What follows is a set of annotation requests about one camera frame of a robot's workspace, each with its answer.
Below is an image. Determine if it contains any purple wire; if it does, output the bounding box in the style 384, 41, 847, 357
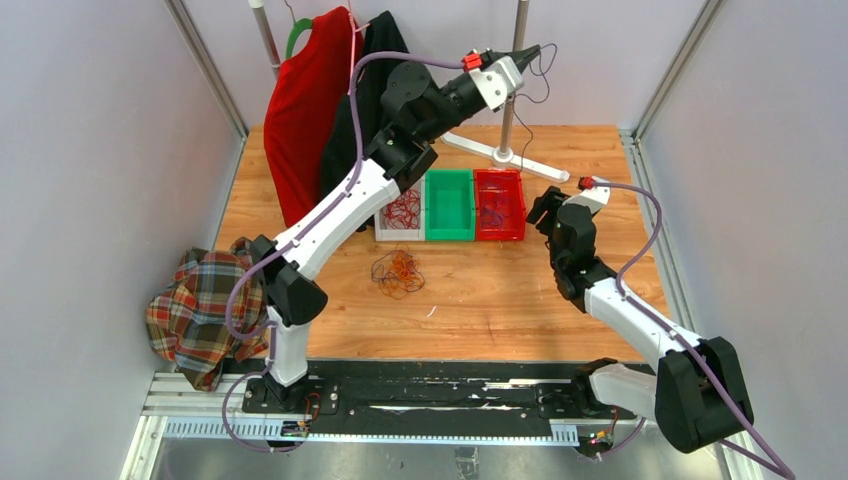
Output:
490, 42, 560, 230

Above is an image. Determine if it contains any red wire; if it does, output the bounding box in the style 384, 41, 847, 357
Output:
382, 188, 424, 231

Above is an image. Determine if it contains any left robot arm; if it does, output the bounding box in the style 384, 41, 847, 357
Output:
238, 45, 542, 413

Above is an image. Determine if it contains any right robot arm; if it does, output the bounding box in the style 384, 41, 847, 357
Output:
526, 178, 754, 453

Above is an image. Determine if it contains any red plastic bin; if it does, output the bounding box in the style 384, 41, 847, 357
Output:
472, 169, 526, 241

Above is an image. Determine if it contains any white clothes rack stand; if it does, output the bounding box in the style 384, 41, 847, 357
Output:
440, 0, 571, 185

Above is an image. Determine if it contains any green plastic bin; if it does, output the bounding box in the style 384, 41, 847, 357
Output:
425, 169, 476, 242

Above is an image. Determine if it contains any white plastic bin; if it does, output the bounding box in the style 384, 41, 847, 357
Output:
374, 178, 426, 242

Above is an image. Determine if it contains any black shirt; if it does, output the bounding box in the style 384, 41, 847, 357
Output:
320, 9, 412, 233

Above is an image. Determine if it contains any pink hanger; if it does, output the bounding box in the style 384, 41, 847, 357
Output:
346, 0, 370, 81

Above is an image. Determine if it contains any green hanger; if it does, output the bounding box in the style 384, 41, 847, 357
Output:
285, 18, 313, 60

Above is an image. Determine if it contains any red shirt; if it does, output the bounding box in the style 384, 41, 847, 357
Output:
263, 6, 351, 226

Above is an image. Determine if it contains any plaid shirt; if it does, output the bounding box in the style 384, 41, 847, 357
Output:
145, 237, 269, 392

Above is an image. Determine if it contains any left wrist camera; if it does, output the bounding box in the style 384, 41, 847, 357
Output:
468, 68, 524, 111

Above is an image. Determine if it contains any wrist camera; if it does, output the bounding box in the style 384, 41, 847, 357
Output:
574, 176, 611, 215
468, 68, 524, 111

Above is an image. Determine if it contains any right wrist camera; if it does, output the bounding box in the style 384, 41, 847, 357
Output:
574, 176, 611, 215

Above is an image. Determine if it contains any tangled wire bundle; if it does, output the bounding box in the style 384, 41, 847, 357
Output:
370, 243, 427, 301

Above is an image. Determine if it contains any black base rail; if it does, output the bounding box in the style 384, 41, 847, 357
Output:
236, 360, 636, 445

